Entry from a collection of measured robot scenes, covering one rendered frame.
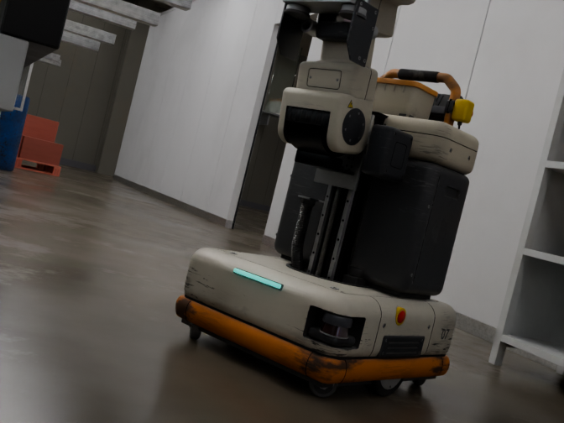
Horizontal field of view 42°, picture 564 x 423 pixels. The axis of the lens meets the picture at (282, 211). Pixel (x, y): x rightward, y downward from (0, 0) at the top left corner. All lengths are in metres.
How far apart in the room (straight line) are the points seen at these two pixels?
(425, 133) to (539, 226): 1.26
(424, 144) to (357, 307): 0.55
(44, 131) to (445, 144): 8.02
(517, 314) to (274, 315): 1.58
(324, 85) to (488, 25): 2.61
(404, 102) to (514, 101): 1.97
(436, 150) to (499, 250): 1.92
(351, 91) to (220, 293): 0.69
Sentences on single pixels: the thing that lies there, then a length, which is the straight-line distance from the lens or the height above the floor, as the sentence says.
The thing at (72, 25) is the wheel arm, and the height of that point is 0.82.
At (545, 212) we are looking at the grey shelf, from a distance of 3.34.
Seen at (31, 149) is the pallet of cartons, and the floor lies 0.25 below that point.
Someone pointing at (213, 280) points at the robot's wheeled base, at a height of 0.20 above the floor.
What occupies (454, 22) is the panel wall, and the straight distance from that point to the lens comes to 4.90.
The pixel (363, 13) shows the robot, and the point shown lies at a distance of 2.01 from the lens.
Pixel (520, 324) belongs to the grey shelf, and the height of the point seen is 0.19.
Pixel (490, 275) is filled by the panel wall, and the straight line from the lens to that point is 4.04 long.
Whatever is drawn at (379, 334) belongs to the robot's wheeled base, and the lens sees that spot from 2.02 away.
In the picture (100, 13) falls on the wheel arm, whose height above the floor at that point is 0.84.
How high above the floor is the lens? 0.50
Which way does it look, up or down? 2 degrees down
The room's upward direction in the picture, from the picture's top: 14 degrees clockwise
